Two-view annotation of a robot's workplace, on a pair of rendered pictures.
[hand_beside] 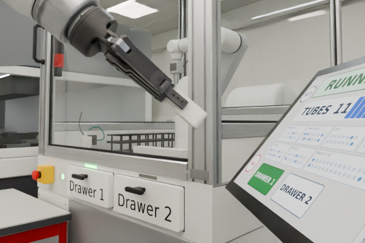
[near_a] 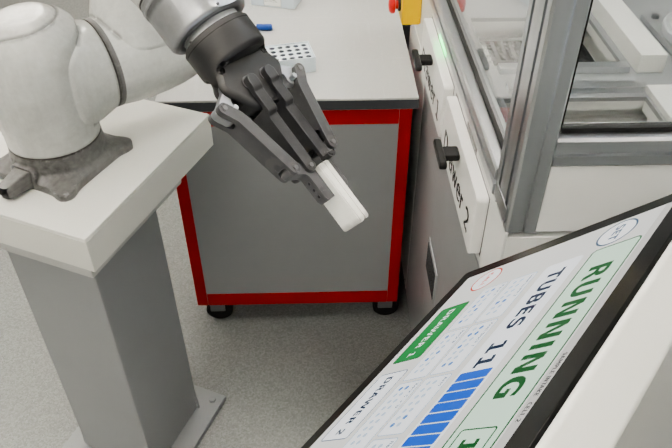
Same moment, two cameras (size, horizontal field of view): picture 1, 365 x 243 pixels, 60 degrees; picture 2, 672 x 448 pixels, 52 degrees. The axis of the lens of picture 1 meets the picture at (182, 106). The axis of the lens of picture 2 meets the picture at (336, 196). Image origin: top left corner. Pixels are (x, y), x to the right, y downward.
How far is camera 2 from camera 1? 0.61 m
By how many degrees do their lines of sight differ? 58
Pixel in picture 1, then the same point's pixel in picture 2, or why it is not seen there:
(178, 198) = (474, 213)
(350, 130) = (422, 404)
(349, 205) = not seen: outside the picture
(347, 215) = not seen: outside the picture
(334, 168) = (365, 430)
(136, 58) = (242, 136)
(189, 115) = (335, 211)
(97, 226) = not seen: hidden behind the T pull
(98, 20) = (206, 57)
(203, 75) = (537, 40)
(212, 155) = (515, 191)
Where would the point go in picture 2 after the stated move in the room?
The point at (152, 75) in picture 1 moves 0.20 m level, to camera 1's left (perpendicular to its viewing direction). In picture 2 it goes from (266, 160) to (148, 86)
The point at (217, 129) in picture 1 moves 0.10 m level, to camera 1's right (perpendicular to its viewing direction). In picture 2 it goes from (541, 151) to (620, 187)
